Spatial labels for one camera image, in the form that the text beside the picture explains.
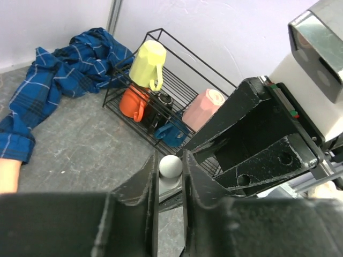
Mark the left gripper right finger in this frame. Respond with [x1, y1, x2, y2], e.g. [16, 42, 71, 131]
[182, 150, 342, 256]

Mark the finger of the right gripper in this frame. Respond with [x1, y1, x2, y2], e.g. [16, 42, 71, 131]
[214, 134, 318, 197]
[184, 80, 297, 157]

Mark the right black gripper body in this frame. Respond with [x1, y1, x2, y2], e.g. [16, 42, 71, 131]
[258, 76, 342, 180]

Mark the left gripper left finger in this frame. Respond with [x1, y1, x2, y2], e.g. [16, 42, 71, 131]
[1, 153, 159, 256]

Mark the white nail polish cap brush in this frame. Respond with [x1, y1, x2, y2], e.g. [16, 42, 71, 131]
[159, 155, 182, 178]

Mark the pink mug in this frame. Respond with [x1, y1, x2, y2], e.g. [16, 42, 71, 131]
[182, 89, 225, 132]

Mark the blue cup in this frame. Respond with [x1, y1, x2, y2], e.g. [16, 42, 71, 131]
[154, 111, 190, 147]

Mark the yellow mug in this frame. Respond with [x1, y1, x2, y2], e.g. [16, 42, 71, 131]
[129, 40, 167, 92]

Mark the orange cup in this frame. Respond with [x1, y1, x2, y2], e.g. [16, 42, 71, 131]
[119, 84, 150, 122]

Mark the mannequin hand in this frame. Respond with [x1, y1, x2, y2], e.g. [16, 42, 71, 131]
[0, 158, 22, 194]

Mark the blue plaid shirt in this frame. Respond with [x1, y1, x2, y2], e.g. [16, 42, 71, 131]
[1, 28, 134, 163]

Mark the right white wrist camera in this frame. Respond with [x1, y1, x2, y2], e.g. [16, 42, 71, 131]
[269, 1, 342, 142]

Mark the small black ring cup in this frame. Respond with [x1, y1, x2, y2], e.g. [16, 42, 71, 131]
[157, 92, 174, 107]

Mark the black wire rack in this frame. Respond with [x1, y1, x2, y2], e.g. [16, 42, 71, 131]
[102, 27, 238, 177]

